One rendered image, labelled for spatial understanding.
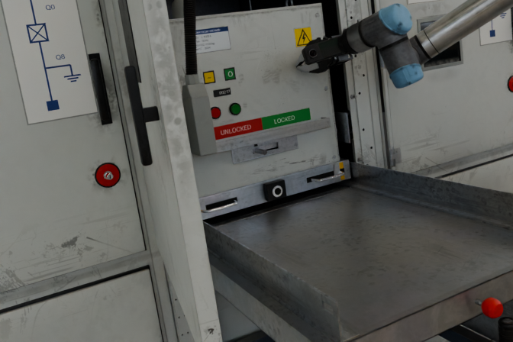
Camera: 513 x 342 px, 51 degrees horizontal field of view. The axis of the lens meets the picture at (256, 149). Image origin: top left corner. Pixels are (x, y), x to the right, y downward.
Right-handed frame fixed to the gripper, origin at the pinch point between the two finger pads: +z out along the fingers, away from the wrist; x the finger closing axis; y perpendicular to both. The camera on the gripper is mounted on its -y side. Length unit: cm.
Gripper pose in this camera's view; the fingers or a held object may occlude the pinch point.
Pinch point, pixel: (297, 66)
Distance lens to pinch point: 155.0
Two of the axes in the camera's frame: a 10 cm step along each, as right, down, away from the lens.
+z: -6.1, 2.1, 7.7
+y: 7.3, -2.2, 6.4
